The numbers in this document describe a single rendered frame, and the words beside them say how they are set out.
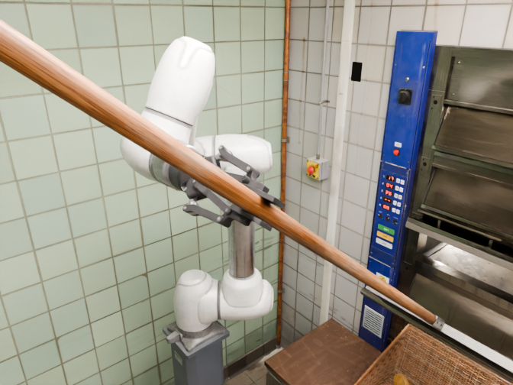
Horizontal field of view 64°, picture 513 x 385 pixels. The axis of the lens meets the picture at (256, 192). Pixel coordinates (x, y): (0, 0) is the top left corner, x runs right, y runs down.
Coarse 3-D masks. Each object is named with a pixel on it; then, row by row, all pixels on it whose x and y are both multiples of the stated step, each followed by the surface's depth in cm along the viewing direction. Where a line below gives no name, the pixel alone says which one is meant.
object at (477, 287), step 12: (420, 264) 188; (432, 264) 184; (444, 264) 184; (444, 276) 180; (456, 276) 176; (468, 276) 176; (468, 288) 172; (480, 288) 168; (492, 288) 168; (492, 300) 165; (504, 300) 162
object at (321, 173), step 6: (312, 162) 215; (318, 162) 212; (324, 162) 213; (306, 168) 220; (318, 168) 213; (324, 168) 215; (306, 174) 221; (312, 174) 217; (318, 174) 214; (324, 174) 216
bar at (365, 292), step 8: (368, 296) 167; (376, 296) 164; (384, 304) 161; (392, 304) 160; (392, 312) 159; (400, 312) 156; (408, 320) 154; (416, 320) 152; (424, 328) 149; (432, 328) 148; (440, 336) 145; (448, 336) 144; (448, 344) 143; (456, 344) 141; (464, 352) 139; (472, 352) 137; (480, 360) 135; (488, 360) 134; (488, 368) 133; (496, 368) 131; (504, 368) 131; (504, 376) 130; (512, 376) 128
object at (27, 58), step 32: (0, 32) 34; (32, 64) 36; (64, 64) 38; (64, 96) 39; (96, 96) 40; (128, 128) 43; (160, 128) 47; (192, 160) 50; (224, 192) 55; (288, 224) 65; (320, 256) 76; (384, 288) 95
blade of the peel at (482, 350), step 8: (368, 288) 151; (384, 296) 146; (408, 312) 139; (448, 328) 130; (456, 336) 128; (464, 336) 127; (464, 344) 126; (472, 344) 125; (480, 344) 124; (480, 352) 123; (488, 352) 122; (496, 352) 120; (496, 360) 120; (504, 360) 119; (512, 368) 117
